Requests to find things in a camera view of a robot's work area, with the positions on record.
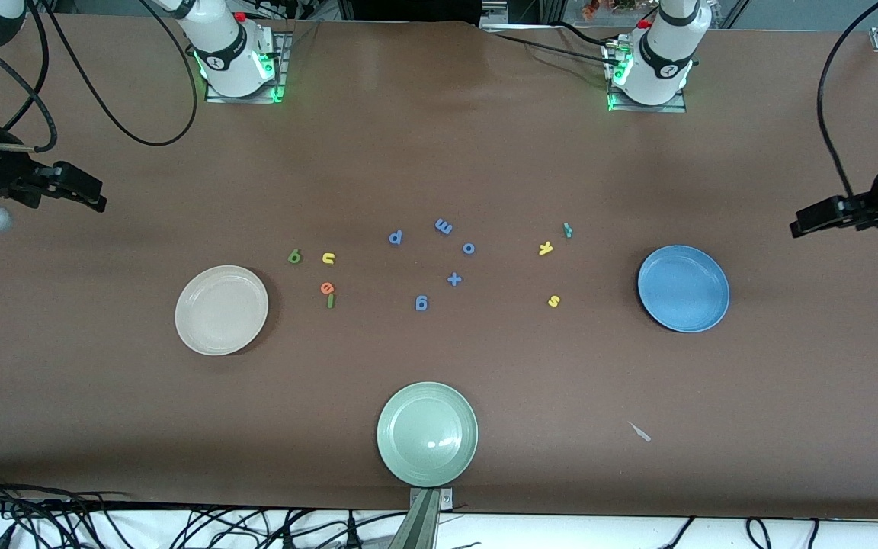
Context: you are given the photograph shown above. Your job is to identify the blue round plate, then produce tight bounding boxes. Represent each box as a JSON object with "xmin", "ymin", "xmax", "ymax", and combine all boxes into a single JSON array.
[{"xmin": 637, "ymin": 245, "xmax": 731, "ymax": 334}]

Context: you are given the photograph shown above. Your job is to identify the beige round plate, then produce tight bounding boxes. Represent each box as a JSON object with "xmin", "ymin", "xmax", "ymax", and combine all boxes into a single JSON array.
[{"xmin": 175, "ymin": 265, "xmax": 269, "ymax": 357}]

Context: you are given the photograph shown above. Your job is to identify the brown table cover sheet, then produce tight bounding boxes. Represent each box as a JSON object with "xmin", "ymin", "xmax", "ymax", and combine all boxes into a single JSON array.
[{"xmin": 0, "ymin": 14, "xmax": 878, "ymax": 521}]

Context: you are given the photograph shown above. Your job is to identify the green round plate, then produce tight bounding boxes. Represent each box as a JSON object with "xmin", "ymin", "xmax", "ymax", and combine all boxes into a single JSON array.
[{"xmin": 377, "ymin": 382, "xmax": 479, "ymax": 488}]

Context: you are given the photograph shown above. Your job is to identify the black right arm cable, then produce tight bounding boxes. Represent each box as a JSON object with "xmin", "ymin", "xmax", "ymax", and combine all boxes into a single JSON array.
[{"xmin": 0, "ymin": 0, "xmax": 200, "ymax": 153}]

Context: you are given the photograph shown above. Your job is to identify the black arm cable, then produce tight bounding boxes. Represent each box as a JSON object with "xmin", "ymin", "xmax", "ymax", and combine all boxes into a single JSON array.
[
  {"xmin": 0, "ymin": 0, "xmax": 200, "ymax": 153},
  {"xmin": 817, "ymin": 0, "xmax": 878, "ymax": 201}
]

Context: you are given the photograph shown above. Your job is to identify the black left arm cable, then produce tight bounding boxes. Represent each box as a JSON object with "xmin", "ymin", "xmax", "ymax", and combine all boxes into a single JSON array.
[{"xmin": 817, "ymin": 0, "xmax": 878, "ymax": 201}]

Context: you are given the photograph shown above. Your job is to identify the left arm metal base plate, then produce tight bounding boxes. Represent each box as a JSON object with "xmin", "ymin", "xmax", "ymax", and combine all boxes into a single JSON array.
[{"xmin": 605, "ymin": 38, "xmax": 688, "ymax": 114}]

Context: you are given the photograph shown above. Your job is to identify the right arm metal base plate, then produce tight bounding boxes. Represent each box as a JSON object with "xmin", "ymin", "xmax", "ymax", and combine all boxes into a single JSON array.
[{"xmin": 204, "ymin": 30, "xmax": 288, "ymax": 104}]

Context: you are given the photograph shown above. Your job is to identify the thick black floor cable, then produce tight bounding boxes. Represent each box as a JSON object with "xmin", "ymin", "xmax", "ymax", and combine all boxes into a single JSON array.
[{"xmin": 0, "ymin": 488, "xmax": 135, "ymax": 512}]

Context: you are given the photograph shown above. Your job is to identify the black cable across table edge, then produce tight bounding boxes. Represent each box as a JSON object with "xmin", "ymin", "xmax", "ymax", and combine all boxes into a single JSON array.
[{"xmin": 481, "ymin": 27, "xmax": 623, "ymax": 66}]

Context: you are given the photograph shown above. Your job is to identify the metal camera mounting post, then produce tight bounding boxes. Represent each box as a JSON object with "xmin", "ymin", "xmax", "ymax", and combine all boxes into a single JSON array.
[{"xmin": 388, "ymin": 488, "xmax": 455, "ymax": 549}]

